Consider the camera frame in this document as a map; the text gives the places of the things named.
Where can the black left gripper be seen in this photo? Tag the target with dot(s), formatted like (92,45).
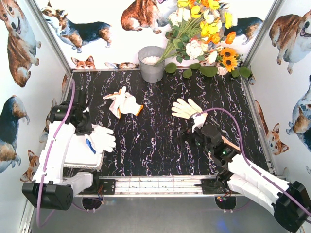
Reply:
(85,127)

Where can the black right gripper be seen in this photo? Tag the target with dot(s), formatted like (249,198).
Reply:
(192,134)

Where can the blue dotted white glove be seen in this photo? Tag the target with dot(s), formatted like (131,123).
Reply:
(101,139)

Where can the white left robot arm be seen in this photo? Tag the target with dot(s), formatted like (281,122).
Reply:
(69,123)

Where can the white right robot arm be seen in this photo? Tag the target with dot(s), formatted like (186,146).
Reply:
(289,203)

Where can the white plastic storage basket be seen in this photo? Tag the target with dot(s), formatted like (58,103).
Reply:
(85,155)

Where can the cream glove far right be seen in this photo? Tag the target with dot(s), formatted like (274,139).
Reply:
(185,109)

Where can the white glove orange trim folded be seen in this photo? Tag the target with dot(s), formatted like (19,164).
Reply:
(118,98)

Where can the white glove orange cuff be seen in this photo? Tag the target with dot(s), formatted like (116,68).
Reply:
(129,105)

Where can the large green moss stone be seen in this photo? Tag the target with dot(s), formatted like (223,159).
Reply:
(208,71)

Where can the green moss stone far left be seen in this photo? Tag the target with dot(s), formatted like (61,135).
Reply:
(171,67)

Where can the white sunflower pot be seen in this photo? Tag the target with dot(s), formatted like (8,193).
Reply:
(221,70)

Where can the green moss stone right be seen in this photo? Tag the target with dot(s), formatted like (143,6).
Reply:
(245,72)

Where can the grey metal bucket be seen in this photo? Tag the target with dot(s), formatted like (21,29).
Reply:
(151,64)

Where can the sunflower bunch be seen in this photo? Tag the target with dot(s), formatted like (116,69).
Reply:
(229,58)

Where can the artificial flower bouquet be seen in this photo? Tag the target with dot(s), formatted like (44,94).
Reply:
(197,27)

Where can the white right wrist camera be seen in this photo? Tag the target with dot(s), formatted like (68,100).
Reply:
(198,120)

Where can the aluminium front rail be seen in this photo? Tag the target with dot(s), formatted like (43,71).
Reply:
(157,186)

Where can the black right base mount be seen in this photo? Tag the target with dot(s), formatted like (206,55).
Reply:
(217,185)

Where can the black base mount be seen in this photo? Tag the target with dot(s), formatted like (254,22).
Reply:
(101,187)
(217,185)

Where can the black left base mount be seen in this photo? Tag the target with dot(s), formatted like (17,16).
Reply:
(101,187)

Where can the aluminium frame rail right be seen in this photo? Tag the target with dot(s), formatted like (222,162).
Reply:
(258,124)

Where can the aluminium frame post right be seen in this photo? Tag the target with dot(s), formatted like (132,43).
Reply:
(277,4)

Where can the aluminium frame post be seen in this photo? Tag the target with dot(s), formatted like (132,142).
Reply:
(34,8)
(277,4)

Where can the aluminium frame post left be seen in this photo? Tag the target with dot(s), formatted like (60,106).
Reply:
(34,8)

